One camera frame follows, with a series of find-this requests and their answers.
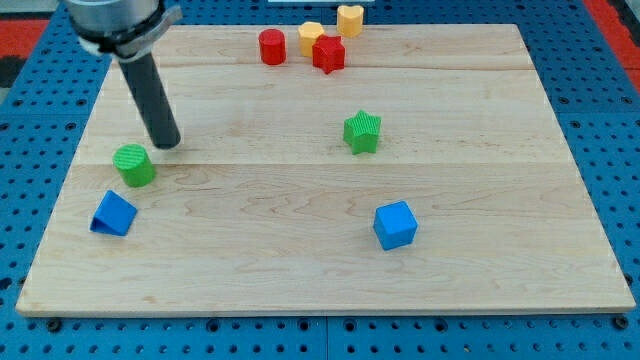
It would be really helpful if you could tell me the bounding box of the green star block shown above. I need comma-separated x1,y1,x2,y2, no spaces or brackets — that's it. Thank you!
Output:
343,110,382,155

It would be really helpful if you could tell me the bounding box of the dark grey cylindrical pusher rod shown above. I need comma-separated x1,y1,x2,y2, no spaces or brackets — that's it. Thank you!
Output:
119,53,181,150

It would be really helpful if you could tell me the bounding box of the blue triangular prism block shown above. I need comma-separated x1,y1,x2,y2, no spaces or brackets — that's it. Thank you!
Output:
89,190,138,237

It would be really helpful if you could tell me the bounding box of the blue cube block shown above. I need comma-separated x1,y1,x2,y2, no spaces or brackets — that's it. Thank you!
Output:
373,201,418,251

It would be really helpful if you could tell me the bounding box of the green cylinder block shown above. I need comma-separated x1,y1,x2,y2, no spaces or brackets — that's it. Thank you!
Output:
112,144,156,188

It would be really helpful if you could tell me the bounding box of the yellow heart block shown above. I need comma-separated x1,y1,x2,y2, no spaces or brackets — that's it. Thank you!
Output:
336,5,364,38

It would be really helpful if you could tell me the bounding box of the red star block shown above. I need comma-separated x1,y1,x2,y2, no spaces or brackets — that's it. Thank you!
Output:
312,35,346,74

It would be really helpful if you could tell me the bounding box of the light wooden board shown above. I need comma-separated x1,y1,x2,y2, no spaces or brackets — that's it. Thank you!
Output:
16,24,636,318

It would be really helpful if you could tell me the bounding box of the red cylinder block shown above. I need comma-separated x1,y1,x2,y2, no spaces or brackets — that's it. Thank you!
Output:
258,28,287,66

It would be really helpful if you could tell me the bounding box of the yellow hexagon block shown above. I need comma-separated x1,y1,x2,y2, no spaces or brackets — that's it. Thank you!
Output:
297,21,325,57

